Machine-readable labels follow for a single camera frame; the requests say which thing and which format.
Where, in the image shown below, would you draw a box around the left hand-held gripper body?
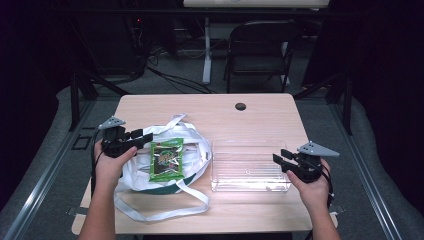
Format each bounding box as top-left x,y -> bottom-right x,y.
98,115 -> 136,159

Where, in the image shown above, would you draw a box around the black floor cables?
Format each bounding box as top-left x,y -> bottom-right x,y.
145,46 -> 215,95

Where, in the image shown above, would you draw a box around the green snack packet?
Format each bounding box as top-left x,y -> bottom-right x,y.
148,137 -> 185,183

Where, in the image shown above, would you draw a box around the white tote bag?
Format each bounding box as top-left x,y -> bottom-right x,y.
113,113 -> 213,223

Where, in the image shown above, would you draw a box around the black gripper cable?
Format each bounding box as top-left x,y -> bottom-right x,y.
89,129 -> 102,198
320,164 -> 335,208

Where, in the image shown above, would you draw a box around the clear plastic box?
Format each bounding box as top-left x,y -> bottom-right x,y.
210,139 -> 293,193

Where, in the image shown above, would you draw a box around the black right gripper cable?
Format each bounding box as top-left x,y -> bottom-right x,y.
320,164 -> 335,208

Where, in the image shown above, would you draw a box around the black metal stand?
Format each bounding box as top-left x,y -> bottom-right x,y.
68,71 -> 131,132
293,73 -> 354,136

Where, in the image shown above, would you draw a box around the person's right hand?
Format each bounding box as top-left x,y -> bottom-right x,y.
286,159 -> 332,214

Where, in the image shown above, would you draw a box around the white desk leg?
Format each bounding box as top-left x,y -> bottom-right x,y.
202,17 -> 213,85

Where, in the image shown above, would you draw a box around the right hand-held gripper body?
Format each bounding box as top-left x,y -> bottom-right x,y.
293,141 -> 340,184

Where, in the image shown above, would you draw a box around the aluminium floor rail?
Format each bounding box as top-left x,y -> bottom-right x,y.
328,99 -> 403,240
2,99 -> 95,240

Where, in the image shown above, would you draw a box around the person's left hand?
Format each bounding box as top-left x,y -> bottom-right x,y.
93,139 -> 138,196

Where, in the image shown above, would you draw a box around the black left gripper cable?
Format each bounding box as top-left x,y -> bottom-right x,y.
89,129 -> 102,198

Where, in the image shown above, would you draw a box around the black folding chair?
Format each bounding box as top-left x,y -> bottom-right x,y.
223,19 -> 302,94

